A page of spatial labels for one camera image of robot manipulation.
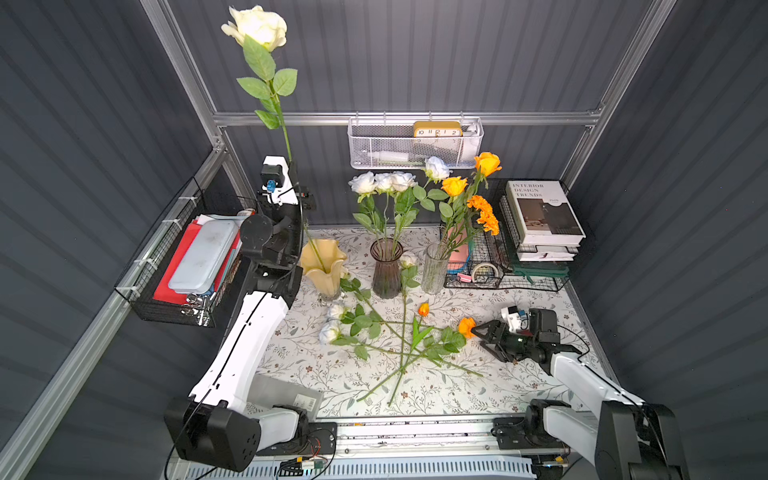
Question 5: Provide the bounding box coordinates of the black wire side basket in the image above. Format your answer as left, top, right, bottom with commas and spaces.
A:
115, 180, 258, 328

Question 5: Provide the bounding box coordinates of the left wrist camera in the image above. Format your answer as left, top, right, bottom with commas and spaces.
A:
260, 156, 289, 205

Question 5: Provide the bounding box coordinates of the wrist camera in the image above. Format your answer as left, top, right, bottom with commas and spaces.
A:
260, 156, 289, 205
501, 306, 529, 335

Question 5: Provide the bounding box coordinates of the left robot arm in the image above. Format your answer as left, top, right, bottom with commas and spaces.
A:
164, 185, 307, 472

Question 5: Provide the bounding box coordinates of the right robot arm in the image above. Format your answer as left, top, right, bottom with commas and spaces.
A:
470, 307, 690, 479

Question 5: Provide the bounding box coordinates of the floral table mat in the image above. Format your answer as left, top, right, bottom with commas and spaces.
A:
206, 226, 607, 421

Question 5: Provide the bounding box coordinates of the yellow orange rose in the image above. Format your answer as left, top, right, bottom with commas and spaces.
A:
455, 151, 504, 241

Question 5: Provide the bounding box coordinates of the yellow wavy vase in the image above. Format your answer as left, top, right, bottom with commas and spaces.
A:
299, 239, 347, 301

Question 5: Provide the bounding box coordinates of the white wire wall basket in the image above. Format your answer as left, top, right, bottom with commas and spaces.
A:
347, 115, 485, 170

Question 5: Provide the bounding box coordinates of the red folder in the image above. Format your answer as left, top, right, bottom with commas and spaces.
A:
152, 215, 241, 305

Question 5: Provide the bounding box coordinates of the black wire desk organizer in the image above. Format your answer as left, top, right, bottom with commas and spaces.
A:
444, 180, 586, 292

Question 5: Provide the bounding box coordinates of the large orange marigold stem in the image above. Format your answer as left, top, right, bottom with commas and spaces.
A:
443, 211, 500, 256

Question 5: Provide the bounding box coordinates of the orange tulip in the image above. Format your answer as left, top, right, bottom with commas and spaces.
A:
386, 302, 432, 408

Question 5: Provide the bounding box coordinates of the yellow clock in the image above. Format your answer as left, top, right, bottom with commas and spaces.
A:
413, 120, 463, 138

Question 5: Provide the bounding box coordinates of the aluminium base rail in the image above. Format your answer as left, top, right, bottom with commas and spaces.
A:
161, 413, 679, 480

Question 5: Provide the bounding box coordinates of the clear glass vase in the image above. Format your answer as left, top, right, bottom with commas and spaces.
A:
421, 242, 450, 294

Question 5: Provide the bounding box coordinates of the white plastic case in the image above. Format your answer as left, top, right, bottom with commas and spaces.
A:
168, 219, 239, 295

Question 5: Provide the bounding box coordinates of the pile of flowers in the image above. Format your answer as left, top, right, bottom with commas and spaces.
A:
317, 251, 484, 385

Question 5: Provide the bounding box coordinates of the purple ribbed glass vase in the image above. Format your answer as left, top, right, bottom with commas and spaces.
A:
370, 238, 404, 299

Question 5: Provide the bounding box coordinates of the interior design trends book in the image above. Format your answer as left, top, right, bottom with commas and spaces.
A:
506, 180, 586, 247

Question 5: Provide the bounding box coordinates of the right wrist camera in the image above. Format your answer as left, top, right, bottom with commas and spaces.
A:
501, 306, 529, 335

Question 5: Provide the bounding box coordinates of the tape roll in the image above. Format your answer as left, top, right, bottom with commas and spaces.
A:
470, 262, 502, 284

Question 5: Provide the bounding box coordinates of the cream white rose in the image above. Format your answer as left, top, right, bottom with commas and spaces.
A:
373, 173, 393, 238

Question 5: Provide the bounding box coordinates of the pink folder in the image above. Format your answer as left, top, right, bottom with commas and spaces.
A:
447, 230, 470, 274

